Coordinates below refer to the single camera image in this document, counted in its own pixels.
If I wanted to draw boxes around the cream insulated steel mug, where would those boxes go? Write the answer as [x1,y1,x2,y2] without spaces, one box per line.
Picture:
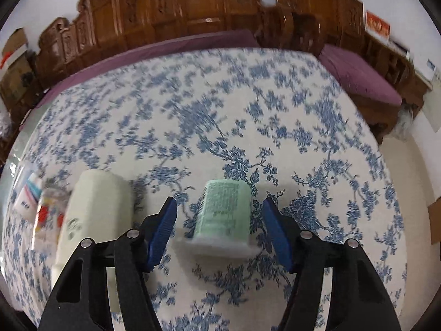
[51,169,134,286]

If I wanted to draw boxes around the clear glass with red fish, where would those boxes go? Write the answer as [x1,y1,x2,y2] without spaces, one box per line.
[31,185,69,254]

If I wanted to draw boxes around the wooden side cabinet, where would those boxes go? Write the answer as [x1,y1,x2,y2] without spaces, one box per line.
[360,32,432,116]

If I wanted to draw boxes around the red desk calendar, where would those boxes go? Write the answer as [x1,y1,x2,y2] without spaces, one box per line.
[365,10,391,39]

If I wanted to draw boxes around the purple armchair cushion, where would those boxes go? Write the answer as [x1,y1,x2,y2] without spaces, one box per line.
[318,44,402,106]

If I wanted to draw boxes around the purple sofa cushion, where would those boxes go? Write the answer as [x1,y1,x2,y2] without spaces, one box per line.
[19,29,259,130]

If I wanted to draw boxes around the stacked cardboard boxes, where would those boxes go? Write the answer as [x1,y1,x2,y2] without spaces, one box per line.
[1,28,40,120]

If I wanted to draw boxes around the carved wooden long sofa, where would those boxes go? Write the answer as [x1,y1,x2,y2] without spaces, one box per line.
[34,0,294,80]

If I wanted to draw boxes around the white striped paper cup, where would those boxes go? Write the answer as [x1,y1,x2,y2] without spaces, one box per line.
[13,172,43,223]

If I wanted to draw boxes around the green plastic yogurt cup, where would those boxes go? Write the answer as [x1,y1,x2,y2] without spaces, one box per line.
[187,179,260,259]

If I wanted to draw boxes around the blue floral white tablecloth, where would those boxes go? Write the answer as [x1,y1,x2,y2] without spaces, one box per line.
[1,49,407,330]

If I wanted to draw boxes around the carved wooden armchair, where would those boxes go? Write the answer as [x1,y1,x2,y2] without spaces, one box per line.
[276,0,401,142]

